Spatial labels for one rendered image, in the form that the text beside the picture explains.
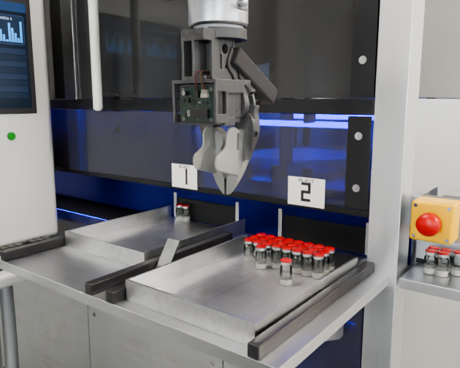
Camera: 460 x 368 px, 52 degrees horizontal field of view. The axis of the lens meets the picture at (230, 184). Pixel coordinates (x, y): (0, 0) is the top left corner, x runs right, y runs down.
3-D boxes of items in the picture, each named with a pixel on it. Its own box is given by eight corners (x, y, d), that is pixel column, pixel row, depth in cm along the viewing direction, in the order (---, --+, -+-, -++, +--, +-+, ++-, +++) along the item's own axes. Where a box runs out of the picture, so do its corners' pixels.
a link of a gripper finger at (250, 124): (223, 158, 64) (222, 93, 62) (231, 157, 65) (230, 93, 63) (252, 161, 61) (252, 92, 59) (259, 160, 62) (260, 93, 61)
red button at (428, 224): (419, 231, 86) (421, 209, 85) (443, 234, 83) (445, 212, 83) (413, 235, 83) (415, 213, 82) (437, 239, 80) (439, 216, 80)
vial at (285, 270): (283, 280, 87) (284, 258, 86) (293, 283, 86) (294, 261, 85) (277, 284, 85) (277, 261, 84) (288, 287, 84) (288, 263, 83)
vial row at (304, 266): (247, 258, 99) (247, 236, 99) (326, 277, 89) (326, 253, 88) (241, 261, 98) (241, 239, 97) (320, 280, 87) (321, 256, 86)
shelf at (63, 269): (158, 221, 138) (158, 215, 138) (401, 273, 97) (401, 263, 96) (-6, 266, 101) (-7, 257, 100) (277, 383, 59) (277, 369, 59)
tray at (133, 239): (170, 217, 135) (170, 204, 134) (244, 232, 120) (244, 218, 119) (66, 245, 108) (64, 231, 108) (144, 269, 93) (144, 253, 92)
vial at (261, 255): (259, 265, 95) (259, 243, 94) (268, 267, 94) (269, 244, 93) (253, 268, 93) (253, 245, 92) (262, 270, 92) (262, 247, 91)
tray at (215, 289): (245, 249, 106) (245, 234, 105) (356, 275, 90) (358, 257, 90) (125, 299, 79) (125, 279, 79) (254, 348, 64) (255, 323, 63)
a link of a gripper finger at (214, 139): (186, 196, 63) (185, 126, 61) (215, 190, 68) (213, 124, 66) (204, 199, 61) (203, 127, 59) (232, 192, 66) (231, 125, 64)
